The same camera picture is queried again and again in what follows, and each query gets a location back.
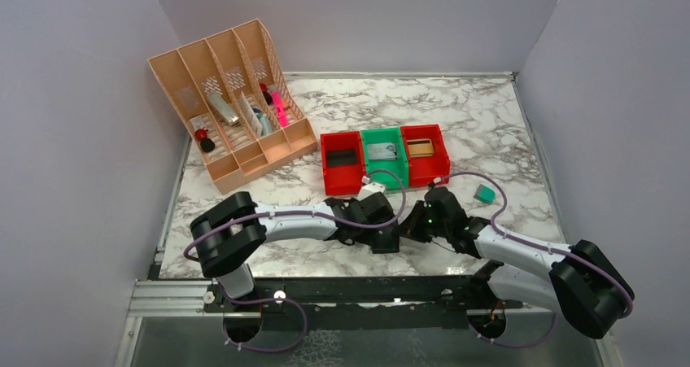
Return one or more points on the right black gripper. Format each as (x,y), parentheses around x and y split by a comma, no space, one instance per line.
(410,227)

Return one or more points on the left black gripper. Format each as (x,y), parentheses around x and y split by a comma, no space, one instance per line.
(365,237)

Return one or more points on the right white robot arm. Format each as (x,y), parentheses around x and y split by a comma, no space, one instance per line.
(577,281)

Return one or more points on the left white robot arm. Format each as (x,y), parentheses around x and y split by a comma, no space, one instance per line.
(227,235)

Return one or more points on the gold card in bin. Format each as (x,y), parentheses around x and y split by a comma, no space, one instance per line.
(418,148)

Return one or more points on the silver card in bin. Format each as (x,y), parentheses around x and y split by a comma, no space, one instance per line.
(383,151)

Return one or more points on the black card in bin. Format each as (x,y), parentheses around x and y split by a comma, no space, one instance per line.
(341,158)

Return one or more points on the right red bin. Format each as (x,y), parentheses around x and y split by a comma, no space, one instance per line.
(423,171)

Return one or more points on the red bin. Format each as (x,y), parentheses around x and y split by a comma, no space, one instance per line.
(423,171)
(342,180)

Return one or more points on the teal eraser block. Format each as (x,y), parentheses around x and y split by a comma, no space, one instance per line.
(485,194)

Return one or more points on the left red bin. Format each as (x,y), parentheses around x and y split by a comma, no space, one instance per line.
(342,180)

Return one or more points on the pink highlighter marker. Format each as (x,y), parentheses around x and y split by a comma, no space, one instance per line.
(279,109)

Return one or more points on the white paper pad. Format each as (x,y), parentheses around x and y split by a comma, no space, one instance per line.
(250,115)

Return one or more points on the red and black stamp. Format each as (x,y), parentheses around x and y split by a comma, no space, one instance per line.
(205,143)

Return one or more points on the peach desk file organizer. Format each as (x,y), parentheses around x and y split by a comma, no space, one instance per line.
(239,59)

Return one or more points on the silver stapler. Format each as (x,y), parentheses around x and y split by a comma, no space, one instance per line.
(223,108)

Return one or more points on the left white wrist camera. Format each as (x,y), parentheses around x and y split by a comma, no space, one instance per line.
(370,187)

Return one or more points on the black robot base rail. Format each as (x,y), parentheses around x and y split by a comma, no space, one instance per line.
(362,303)

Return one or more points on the aluminium frame rail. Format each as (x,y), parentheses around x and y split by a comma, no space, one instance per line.
(176,298)

